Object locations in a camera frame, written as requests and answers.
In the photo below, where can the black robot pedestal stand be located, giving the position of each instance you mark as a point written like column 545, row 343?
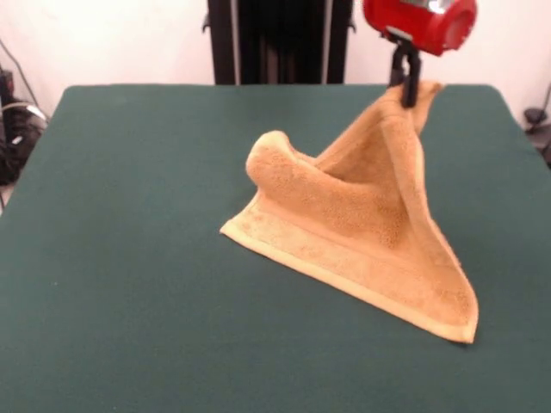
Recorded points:
column 280, row 43

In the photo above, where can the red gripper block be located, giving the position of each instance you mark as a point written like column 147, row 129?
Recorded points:
column 413, row 26

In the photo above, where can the black power strip red switch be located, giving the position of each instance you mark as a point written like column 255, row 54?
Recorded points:
column 6, row 81

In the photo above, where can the dark green table cloth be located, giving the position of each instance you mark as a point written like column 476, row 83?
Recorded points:
column 129, row 301

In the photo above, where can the small black power adapter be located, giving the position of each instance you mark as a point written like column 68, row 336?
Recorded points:
column 534, row 116

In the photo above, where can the orange terry towel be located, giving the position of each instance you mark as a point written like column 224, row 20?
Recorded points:
column 366, row 215

